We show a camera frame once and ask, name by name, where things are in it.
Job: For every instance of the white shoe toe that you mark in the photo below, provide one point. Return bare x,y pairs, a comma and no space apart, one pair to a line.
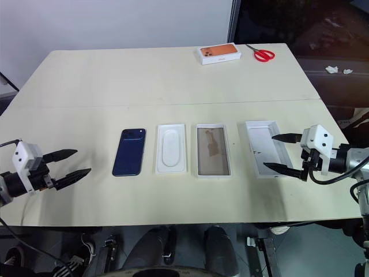
280,230

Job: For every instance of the dark blue smartphone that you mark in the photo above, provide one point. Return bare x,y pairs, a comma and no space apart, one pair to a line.
128,154

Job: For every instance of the crumpled white paper scrap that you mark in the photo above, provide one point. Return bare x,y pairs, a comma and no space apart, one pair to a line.
331,69
348,71

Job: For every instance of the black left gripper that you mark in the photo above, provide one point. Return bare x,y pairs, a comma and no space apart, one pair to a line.
40,177

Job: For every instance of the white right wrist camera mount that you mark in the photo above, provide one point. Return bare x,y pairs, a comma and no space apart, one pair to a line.
317,138

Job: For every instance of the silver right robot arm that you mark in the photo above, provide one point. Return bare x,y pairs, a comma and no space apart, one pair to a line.
356,158

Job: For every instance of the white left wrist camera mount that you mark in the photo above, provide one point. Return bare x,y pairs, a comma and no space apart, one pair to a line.
23,154

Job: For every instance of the dark rounded shape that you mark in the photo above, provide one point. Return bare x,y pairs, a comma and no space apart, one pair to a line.
220,248

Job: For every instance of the grey metal partition post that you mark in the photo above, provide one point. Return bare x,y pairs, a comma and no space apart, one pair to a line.
233,20

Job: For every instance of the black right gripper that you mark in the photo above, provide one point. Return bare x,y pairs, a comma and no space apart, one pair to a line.
311,163

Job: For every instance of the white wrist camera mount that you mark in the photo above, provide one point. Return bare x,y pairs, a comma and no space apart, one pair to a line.
317,138
23,154

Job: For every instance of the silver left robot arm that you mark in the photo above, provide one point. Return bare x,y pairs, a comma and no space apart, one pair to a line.
11,183

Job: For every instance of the orange phone picture box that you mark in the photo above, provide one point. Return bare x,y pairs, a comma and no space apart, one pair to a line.
219,53

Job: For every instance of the metal table frame bracket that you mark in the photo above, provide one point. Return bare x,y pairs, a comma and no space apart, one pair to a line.
253,242

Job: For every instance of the white moulded insert tray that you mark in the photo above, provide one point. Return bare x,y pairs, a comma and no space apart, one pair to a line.
171,150

